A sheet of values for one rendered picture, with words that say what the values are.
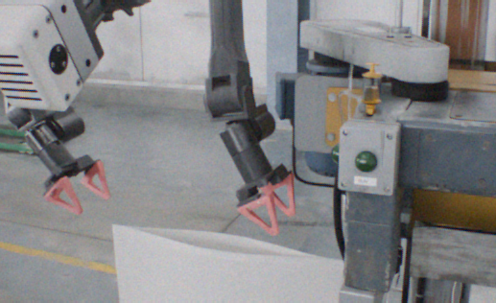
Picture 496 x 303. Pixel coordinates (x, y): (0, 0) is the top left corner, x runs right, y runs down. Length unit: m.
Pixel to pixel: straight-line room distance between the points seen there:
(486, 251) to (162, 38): 6.07
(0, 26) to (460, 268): 0.80
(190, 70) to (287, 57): 1.36
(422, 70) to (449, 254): 0.32
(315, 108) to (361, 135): 0.48
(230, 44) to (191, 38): 5.67
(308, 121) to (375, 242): 0.45
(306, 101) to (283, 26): 4.59
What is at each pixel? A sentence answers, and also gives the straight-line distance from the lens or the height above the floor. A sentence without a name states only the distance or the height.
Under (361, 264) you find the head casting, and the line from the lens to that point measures 0.94.
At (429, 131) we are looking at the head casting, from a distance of 0.86.
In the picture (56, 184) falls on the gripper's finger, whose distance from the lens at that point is 1.26.
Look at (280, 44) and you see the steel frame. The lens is 5.89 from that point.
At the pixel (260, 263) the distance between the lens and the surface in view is 1.16.
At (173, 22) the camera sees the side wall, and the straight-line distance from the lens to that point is 6.84.
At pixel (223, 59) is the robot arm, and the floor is 1.38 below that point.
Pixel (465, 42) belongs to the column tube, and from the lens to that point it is 1.33.
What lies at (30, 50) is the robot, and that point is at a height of 1.45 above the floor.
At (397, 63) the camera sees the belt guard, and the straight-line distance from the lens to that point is 0.98.
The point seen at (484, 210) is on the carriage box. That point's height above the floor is 1.10.
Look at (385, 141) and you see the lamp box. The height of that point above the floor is 1.31.
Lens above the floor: 1.54
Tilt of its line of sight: 17 degrees down
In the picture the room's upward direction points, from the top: 1 degrees counter-clockwise
